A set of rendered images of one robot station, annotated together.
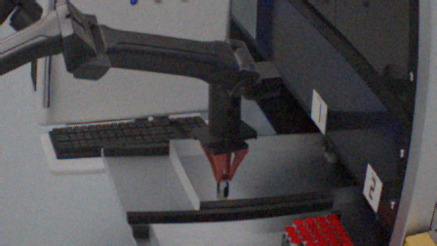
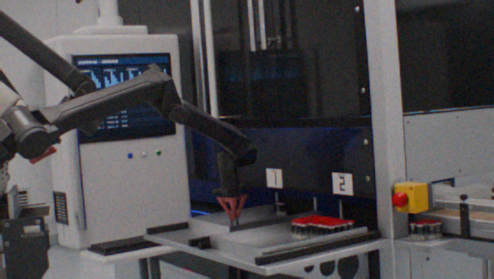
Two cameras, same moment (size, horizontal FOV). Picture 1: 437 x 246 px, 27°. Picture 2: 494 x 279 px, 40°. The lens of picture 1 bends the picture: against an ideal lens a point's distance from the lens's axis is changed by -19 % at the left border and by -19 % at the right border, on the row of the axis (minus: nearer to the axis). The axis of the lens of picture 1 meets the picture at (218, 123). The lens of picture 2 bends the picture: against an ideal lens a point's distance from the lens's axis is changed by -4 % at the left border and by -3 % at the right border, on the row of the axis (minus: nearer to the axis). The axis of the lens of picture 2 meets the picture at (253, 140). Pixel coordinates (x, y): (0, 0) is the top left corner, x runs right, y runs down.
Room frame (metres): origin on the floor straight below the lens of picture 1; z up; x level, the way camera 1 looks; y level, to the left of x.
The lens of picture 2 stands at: (-0.25, 0.56, 1.26)
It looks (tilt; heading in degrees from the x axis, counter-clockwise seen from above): 3 degrees down; 342
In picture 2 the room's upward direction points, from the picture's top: 4 degrees counter-clockwise
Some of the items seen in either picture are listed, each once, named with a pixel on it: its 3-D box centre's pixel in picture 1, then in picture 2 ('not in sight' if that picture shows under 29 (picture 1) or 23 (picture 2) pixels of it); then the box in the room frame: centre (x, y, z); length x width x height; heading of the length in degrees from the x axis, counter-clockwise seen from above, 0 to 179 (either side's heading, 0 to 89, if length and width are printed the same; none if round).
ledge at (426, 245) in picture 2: not in sight; (430, 241); (1.32, -0.42, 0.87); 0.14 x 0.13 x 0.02; 105
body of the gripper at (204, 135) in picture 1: (224, 121); (229, 181); (1.77, -0.01, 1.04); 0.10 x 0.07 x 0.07; 119
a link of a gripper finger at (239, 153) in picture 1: (222, 158); (232, 204); (1.76, -0.01, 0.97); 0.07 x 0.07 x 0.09; 29
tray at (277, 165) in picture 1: (270, 172); (253, 219); (1.86, -0.11, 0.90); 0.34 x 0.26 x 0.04; 105
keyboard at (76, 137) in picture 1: (127, 137); (146, 240); (2.15, 0.20, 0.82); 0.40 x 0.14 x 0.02; 110
